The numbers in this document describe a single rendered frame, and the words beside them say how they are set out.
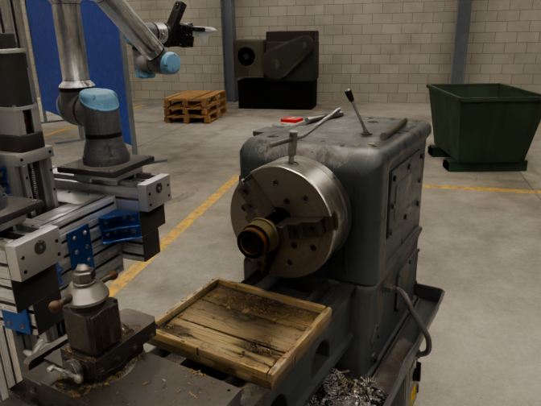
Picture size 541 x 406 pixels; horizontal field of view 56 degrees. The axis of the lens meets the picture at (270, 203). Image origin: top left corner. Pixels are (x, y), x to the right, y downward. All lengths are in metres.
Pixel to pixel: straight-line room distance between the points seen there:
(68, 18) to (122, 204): 0.61
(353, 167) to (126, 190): 0.72
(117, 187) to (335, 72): 9.91
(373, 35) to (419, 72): 1.23
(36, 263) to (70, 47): 0.77
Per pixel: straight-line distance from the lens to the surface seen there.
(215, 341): 1.22
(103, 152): 1.70
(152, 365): 1.03
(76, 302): 0.95
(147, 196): 1.63
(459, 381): 2.64
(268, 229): 1.23
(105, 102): 1.68
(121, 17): 1.75
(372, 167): 1.36
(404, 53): 11.27
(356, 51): 11.31
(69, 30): 1.80
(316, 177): 1.29
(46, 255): 1.34
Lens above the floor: 1.57
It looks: 19 degrees down
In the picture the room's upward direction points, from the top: 1 degrees counter-clockwise
